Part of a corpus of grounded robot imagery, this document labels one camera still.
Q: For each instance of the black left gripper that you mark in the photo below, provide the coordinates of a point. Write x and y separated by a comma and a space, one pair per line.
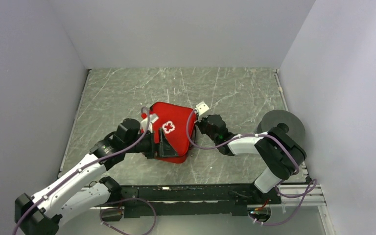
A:
163, 149

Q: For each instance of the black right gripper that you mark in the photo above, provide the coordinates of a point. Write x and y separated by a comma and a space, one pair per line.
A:
200, 123

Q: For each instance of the red medicine kit case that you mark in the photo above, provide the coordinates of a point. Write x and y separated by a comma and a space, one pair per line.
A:
174, 121

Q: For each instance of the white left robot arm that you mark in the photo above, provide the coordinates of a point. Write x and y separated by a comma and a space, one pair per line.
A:
45, 211

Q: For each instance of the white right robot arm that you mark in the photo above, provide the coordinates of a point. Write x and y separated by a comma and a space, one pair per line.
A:
277, 140

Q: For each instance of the grey filament spool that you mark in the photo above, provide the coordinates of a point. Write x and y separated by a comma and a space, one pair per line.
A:
285, 120

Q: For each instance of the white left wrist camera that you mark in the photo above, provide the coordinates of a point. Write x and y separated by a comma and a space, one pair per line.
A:
148, 122

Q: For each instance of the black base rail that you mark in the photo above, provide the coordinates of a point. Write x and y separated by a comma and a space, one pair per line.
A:
198, 199

